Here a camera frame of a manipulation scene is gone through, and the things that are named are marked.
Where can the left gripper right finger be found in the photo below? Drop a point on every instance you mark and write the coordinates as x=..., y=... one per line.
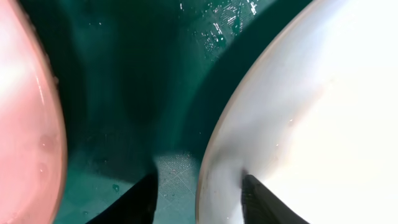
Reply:
x=261, y=206

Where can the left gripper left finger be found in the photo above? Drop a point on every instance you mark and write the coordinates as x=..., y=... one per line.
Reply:
x=136, y=206

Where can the light blue plate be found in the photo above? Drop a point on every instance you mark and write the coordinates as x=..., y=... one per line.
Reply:
x=314, y=120

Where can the teal plastic tray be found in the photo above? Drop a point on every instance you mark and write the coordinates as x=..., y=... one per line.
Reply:
x=142, y=85

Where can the pink plate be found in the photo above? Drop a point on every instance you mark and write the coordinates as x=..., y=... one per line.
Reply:
x=33, y=136

